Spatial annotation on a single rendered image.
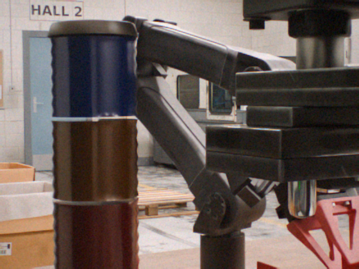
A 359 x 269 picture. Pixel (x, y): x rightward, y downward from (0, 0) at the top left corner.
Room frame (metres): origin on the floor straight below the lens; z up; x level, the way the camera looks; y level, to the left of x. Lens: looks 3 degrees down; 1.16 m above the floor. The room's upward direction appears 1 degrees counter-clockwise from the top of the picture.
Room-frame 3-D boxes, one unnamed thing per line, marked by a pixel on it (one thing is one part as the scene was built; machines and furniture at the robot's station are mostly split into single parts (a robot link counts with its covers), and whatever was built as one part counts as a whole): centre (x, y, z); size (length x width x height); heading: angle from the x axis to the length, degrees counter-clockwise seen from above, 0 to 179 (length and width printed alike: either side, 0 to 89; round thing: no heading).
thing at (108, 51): (0.32, 0.04, 1.17); 0.04 x 0.04 x 0.03
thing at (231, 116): (9.95, -0.54, 1.21); 0.86 x 0.10 x 0.79; 25
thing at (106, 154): (0.32, 0.04, 1.14); 0.04 x 0.04 x 0.03
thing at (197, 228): (1.00, -0.07, 1.00); 0.09 x 0.06 x 0.06; 139
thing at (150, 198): (7.39, 0.48, 0.07); 1.20 x 1.00 x 0.14; 117
